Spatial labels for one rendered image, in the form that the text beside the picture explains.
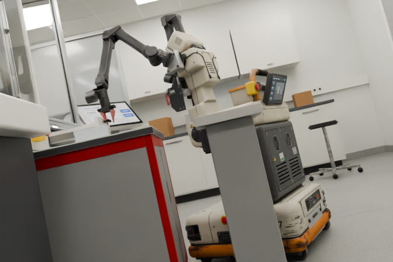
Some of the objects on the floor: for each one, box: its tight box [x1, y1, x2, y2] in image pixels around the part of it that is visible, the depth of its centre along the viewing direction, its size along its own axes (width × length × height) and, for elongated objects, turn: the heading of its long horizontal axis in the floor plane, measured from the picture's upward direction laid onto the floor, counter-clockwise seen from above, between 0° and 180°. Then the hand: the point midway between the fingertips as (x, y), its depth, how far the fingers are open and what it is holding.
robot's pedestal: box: [193, 103, 287, 262], centre depth 165 cm, size 30×30×76 cm
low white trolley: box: [33, 126, 188, 262], centre depth 174 cm, size 58×62×76 cm
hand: (110, 122), depth 223 cm, fingers open, 3 cm apart
